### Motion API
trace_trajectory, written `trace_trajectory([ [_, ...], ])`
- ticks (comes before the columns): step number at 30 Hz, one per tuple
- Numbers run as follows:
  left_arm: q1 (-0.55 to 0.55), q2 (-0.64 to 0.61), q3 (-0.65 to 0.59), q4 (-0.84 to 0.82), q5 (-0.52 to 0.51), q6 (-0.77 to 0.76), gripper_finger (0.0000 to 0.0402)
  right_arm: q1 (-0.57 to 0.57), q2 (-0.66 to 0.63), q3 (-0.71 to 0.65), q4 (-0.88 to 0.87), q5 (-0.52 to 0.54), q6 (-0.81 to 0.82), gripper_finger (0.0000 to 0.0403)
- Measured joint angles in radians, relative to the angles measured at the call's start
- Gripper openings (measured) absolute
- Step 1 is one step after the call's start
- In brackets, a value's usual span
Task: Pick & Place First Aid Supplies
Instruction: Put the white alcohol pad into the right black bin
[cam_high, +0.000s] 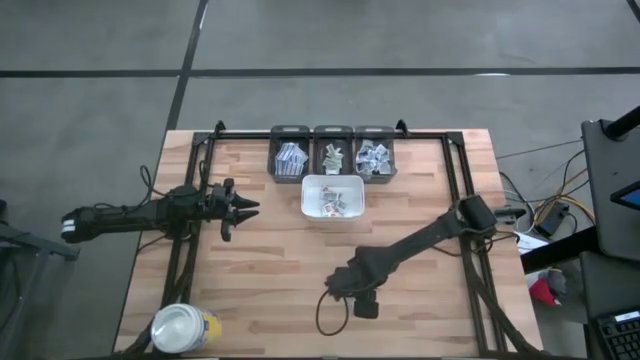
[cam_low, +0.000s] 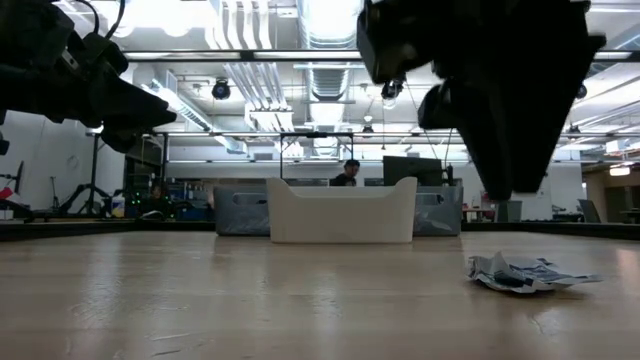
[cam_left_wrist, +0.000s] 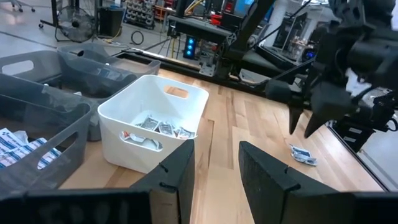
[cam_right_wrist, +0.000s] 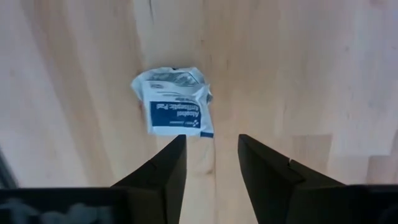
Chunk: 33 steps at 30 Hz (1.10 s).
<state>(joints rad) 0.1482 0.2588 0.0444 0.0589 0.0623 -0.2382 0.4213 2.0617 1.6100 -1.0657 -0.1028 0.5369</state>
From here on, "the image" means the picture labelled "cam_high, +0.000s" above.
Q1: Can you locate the white paper sheet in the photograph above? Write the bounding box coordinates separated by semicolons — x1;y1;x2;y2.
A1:
514;228;550;254

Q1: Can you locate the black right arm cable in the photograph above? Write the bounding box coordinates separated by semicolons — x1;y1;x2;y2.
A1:
314;287;352;337

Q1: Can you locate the white plastic bin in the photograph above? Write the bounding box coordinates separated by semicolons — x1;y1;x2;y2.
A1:
300;173;367;222

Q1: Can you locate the grey metal stand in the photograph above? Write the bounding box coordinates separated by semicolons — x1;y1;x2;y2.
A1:
0;199;81;360

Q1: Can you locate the grey desk top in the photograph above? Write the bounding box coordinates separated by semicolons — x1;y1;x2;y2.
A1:
579;118;640;261

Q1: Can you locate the black power adapter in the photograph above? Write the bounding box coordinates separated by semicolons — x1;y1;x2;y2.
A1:
535;201;570;237

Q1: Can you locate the tablet screen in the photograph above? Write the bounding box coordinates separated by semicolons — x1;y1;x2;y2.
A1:
609;180;640;211

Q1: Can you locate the black aluminium table frame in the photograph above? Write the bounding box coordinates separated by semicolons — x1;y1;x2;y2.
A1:
130;119;544;360

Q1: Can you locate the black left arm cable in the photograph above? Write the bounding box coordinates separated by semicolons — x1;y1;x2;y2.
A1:
138;159;211;201

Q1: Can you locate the grey printed packet strip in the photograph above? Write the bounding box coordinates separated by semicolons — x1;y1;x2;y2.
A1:
288;145;309;169

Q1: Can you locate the long white packet strip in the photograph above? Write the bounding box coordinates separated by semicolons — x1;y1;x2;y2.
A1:
274;153;296;177

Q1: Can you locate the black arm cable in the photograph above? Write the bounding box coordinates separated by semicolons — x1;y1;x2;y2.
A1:
138;159;211;201
314;287;352;337

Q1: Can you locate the black desk beam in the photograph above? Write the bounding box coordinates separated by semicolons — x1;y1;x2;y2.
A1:
519;232;601;274

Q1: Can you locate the black pole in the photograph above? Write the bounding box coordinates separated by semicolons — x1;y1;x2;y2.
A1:
602;105;640;141

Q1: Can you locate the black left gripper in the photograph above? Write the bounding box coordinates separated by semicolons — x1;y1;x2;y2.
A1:
209;195;261;243

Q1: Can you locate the red cloth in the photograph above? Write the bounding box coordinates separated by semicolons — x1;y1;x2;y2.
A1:
528;278;557;307

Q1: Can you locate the black keyboard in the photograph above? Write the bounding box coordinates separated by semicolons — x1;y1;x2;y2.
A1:
594;309;640;360

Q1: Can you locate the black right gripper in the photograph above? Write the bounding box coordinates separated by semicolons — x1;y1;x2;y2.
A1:
324;249;389;301

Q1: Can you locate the white canister yellow label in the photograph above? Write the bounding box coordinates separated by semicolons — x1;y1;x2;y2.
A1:
149;302;223;355

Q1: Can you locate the dark translucent plastic bin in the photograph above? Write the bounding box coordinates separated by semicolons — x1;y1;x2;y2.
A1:
353;124;398;184
268;124;311;184
312;124;356;177

